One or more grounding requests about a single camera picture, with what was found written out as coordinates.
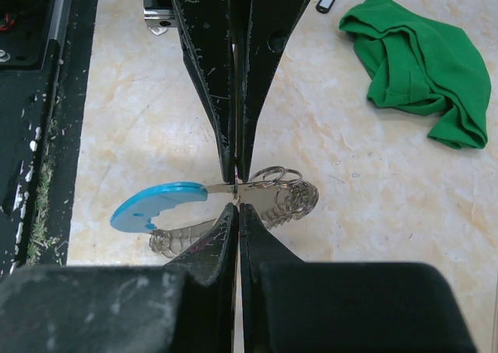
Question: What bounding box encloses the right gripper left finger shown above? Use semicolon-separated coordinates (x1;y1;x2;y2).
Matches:
1;204;238;352

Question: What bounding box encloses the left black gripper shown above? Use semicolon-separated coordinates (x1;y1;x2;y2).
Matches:
142;0;310;183

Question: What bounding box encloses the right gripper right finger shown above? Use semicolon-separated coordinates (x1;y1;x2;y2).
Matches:
239;204;476;352

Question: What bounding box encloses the green cloth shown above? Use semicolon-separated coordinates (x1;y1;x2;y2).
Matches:
339;0;492;149

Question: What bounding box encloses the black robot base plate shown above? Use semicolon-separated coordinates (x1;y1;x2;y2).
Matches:
1;0;98;277

